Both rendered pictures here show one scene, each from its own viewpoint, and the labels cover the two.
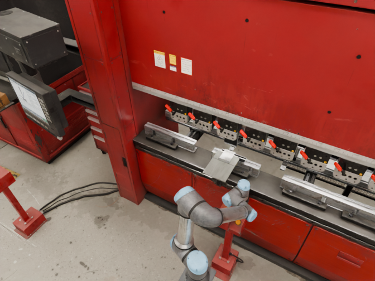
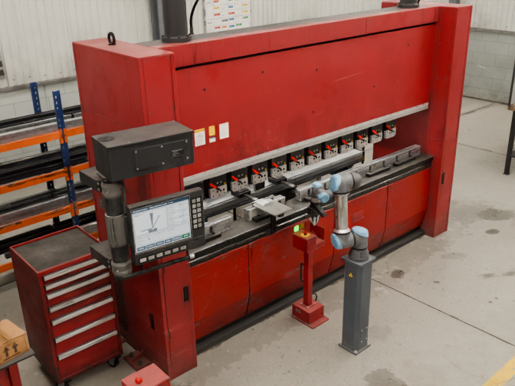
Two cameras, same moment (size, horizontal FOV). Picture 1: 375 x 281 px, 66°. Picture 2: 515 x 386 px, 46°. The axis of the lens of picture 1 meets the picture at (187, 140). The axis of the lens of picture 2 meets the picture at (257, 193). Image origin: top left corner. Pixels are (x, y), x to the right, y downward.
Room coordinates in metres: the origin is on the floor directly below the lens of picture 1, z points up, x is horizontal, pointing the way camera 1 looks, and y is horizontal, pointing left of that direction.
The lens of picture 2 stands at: (0.19, 3.80, 2.92)
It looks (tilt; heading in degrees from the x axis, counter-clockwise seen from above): 23 degrees down; 289
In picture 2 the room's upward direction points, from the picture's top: 1 degrees counter-clockwise
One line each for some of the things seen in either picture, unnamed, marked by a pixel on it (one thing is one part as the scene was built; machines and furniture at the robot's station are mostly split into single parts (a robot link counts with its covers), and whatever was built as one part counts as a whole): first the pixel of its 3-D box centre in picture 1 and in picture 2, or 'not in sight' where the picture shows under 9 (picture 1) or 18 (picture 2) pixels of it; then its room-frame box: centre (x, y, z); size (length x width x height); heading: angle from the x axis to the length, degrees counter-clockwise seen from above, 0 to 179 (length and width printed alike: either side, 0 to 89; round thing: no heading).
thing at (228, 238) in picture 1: (228, 240); (307, 276); (1.17, -0.32, 0.39); 0.05 x 0.05 x 0.54; 60
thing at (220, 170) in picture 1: (221, 165); (272, 207); (1.44, -0.25, 1.00); 0.26 x 0.18 x 0.01; 149
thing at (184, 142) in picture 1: (169, 136); (203, 231); (1.85, 0.15, 0.92); 0.50 x 0.06 x 0.10; 59
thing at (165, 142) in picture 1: (161, 141); (202, 240); (1.82, 0.22, 0.89); 0.30 x 0.05 x 0.03; 59
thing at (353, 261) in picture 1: (350, 259); (358, 216); (0.90, -1.12, 0.58); 0.15 x 0.02 x 0.07; 59
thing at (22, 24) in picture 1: (42, 81); (149, 204); (1.78, 1.01, 1.53); 0.51 x 0.25 x 0.85; 52
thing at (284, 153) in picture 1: (284, 145); (293, 158); (1.37, -0.64, 1.26); 0.15 x 0.09 x 0.17; 59
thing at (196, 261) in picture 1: (196, 263); (359, 237); (0.73, -0.04, 0.94); 0.13 x 0.12 x 0.14; 36
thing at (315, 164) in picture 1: (316, 155); (311, 152); (1.27, -0.82, 1.26); 0.15 x 0.09 x 0.17; 59
